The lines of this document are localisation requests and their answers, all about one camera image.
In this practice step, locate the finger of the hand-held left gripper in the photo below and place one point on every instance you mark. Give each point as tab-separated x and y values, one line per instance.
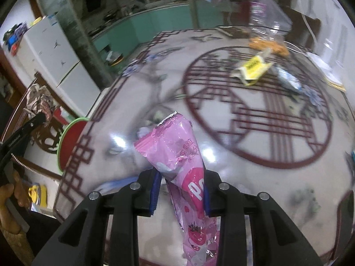
25	131

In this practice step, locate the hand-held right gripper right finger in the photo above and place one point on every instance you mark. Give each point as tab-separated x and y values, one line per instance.
206	202

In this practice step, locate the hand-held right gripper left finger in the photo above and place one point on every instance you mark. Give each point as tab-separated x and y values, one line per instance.
154	196

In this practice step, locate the red bin with green rim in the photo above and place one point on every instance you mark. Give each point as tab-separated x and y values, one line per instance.
73	144

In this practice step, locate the pink snack wrapper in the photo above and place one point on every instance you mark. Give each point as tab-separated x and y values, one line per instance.
177	149

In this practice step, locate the person's left hand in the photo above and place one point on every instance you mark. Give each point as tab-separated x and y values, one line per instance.
7	213

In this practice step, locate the carved wooden chair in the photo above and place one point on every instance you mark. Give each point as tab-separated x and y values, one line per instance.
47	144

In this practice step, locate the floral cloth on chair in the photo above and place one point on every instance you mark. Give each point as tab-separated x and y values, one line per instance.
40	102

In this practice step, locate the yellow plastic toy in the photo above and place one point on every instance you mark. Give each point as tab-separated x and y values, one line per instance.
37	195

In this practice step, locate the printed tablecloth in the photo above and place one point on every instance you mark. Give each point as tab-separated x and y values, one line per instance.
249	144

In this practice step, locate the white refrigerator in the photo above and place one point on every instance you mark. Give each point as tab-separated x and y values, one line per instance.
55	58

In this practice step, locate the blue and red items pile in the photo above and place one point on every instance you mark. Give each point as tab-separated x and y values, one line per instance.
14	38

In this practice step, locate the yellow item on refrigerator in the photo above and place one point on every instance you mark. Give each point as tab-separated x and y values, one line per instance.
36	21

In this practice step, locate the yellow rimmed basin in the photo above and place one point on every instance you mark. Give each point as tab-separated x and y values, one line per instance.
116	60

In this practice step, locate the flattened yellow carton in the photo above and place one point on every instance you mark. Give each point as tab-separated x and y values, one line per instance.
253	69

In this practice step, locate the blue and white wrapper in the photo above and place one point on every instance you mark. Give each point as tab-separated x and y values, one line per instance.
289	79

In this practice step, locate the clear bag with orange snacks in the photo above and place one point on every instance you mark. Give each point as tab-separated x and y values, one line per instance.
267	44

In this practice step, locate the teal kitchen cabinets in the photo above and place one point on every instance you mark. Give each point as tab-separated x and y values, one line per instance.
166	19

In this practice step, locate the white papers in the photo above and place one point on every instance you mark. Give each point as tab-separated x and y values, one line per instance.
328	72

